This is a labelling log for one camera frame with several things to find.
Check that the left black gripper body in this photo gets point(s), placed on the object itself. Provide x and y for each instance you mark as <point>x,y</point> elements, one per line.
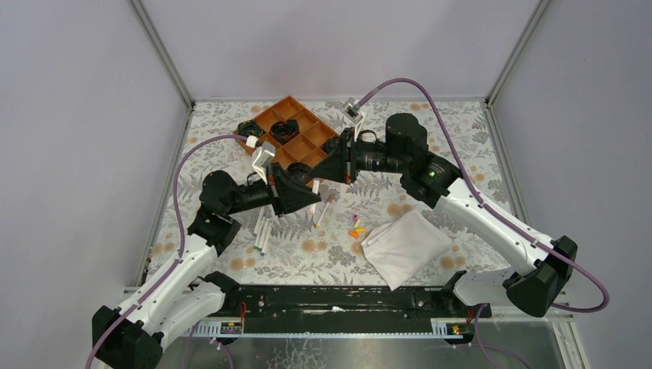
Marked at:
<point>274,188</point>

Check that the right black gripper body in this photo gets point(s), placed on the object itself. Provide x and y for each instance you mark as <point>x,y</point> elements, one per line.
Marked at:
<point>347,156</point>

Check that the white marker pen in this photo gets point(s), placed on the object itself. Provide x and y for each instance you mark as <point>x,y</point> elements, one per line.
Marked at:
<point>322,214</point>
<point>260,217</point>

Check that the purple pen cap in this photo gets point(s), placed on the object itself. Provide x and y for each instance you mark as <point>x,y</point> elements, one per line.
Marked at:
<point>316,185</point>

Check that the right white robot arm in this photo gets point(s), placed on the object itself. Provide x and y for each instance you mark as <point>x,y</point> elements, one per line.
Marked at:
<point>539,265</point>

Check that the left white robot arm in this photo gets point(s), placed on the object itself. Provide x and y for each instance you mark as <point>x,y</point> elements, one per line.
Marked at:
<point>136,333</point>

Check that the white marker green end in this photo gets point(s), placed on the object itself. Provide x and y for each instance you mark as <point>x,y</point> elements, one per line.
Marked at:
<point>261,235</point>

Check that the white marker blue end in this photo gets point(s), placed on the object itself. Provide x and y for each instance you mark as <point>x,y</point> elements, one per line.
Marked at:
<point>265,238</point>

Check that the green patterned rolled tie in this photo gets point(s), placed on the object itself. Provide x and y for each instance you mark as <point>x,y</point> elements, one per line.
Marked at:
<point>250,128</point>

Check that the dark green rolled tie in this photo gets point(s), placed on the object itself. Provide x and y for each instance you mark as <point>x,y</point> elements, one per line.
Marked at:
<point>330,145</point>

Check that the dark blue rolled tie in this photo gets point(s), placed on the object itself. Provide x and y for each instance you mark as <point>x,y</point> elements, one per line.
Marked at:
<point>299,172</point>

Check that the orange wooden compartment tray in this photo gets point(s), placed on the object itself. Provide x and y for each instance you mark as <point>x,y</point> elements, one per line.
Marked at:
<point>300,138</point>

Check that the white folded cloth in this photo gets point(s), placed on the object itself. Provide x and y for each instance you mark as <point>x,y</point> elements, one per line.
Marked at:
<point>398,250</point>

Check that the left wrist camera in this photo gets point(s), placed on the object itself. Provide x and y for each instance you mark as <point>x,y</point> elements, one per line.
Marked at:
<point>261,157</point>

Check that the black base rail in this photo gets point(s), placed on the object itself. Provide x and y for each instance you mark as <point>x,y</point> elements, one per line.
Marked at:
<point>303,310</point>

